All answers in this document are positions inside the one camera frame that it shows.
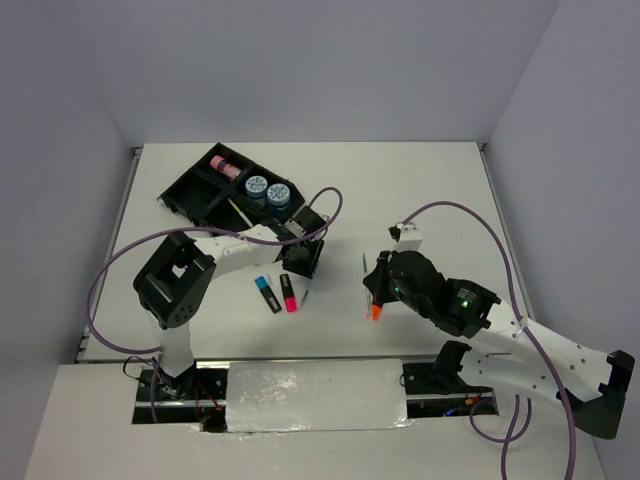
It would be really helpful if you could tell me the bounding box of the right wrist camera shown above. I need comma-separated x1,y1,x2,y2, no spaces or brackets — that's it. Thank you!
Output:
389,222,423,253

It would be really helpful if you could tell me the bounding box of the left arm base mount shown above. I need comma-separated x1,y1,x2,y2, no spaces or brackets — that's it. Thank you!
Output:
122,357,229,433

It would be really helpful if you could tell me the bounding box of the yellow pen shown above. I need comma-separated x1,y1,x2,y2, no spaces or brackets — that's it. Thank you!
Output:
227,198,254,228

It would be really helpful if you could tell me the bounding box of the silver foil panel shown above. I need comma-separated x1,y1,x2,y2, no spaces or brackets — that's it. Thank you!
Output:
225,359,411,433

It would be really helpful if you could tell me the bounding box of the orange highlighter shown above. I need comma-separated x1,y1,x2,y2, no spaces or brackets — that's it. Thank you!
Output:
366,301,383,321

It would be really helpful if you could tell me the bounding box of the blue white pen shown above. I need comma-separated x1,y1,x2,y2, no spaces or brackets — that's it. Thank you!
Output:
299,282,312,309

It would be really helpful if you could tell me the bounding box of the blue highlighter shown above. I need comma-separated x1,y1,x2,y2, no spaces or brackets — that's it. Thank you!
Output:
254,276,282,314

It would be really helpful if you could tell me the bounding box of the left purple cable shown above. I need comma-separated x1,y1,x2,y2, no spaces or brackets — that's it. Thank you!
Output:
85,187,345,424

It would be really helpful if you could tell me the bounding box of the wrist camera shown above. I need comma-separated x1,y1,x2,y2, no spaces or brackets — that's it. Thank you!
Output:
389,222,423,253
284,217,307,238

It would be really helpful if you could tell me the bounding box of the black compartment tray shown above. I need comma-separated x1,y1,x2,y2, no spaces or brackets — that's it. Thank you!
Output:
159,143,305,232

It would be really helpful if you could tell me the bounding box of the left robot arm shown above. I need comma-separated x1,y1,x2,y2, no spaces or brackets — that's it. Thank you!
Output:
133,206,327,399

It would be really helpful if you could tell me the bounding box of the pink highlighter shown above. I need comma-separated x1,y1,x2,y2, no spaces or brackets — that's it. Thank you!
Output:
279,273,298,313

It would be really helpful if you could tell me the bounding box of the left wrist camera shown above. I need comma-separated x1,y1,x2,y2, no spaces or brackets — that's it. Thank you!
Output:
284,217,307,238

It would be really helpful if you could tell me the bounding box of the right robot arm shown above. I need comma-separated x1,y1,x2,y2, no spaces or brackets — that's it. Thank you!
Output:
363,251,635,440

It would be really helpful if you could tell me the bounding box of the pink cap glue bottle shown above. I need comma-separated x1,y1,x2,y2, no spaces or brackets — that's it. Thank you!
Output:
209,155,242,180

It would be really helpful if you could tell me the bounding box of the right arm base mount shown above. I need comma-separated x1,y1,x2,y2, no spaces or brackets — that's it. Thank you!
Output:
399,362,498,419

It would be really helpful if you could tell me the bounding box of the blue tape roll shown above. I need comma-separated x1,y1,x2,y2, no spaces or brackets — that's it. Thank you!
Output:
266,183,291,215
244,175,269,201

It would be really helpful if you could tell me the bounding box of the green white pen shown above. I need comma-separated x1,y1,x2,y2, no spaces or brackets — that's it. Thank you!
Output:
362,252,373,320

